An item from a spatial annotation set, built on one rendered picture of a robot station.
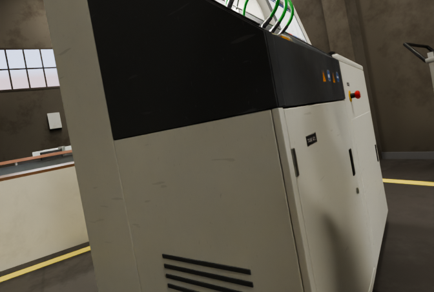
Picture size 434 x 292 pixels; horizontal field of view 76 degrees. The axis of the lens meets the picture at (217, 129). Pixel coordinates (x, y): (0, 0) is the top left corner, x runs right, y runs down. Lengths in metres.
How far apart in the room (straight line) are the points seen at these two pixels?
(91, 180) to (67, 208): 1.61
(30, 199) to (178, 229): 1.99
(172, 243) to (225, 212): 0.23
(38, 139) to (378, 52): 7.12
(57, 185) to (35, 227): 0.35
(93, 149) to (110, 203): 0.20
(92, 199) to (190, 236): 0.47
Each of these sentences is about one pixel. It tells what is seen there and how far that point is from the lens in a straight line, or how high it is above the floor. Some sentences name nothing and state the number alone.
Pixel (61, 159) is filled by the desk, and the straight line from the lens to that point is 3.62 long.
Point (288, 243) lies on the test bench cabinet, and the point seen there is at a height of 0.51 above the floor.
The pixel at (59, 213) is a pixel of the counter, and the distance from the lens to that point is 2.72.
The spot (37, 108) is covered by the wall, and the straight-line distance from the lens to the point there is 7.94.
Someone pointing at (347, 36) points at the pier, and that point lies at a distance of 3.90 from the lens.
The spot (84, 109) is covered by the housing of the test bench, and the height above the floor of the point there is 0.92.
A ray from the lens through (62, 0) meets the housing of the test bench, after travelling 1.20.
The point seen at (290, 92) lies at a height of 0.82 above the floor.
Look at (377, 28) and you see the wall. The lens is 3.98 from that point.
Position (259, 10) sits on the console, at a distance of 1.43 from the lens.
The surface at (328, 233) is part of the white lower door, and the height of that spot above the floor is 0.46.
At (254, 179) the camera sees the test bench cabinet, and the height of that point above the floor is 0.64.
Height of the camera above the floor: 0.78
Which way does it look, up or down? 1 degrees down
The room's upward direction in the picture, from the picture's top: 10 degrees counter-clockwise
